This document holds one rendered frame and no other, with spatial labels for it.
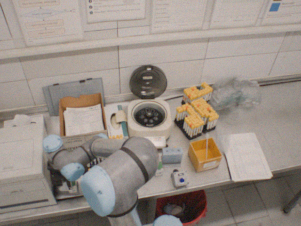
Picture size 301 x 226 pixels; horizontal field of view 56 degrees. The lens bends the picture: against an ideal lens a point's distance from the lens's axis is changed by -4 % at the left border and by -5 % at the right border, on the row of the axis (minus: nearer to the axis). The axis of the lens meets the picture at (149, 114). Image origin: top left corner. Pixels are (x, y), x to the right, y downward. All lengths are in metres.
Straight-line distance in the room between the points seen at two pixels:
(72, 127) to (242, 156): 0.96
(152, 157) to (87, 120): 0.97
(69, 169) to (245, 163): 0.96
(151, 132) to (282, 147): 0.78
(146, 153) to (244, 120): 1.19
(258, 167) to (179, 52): 0.78
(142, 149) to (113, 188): 0.13
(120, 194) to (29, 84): 1.15
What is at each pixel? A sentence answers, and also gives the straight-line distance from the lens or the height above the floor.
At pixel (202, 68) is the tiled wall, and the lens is 1.86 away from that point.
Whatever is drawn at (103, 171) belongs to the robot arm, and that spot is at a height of 1.58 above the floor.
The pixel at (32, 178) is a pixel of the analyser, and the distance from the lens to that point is 1.29.
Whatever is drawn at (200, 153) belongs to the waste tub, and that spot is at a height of 0.88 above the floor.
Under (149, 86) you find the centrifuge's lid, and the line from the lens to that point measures 1.75.
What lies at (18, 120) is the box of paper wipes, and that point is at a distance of 1.75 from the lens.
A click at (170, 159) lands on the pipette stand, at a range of 1.53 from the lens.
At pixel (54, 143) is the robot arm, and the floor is 1.31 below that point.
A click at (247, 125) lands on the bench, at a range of 1.86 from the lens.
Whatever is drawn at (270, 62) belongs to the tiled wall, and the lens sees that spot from 2.10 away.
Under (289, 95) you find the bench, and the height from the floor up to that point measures 0.87.
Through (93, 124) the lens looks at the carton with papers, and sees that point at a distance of 1.67.
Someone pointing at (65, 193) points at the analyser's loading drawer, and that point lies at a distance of 1.48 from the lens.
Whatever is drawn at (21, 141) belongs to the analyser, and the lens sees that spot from 1.37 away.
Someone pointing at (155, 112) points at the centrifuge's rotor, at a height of 0.98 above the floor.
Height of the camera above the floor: 2.20
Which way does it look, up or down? 48 degrees down
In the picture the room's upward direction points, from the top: 3 degrees clockwise
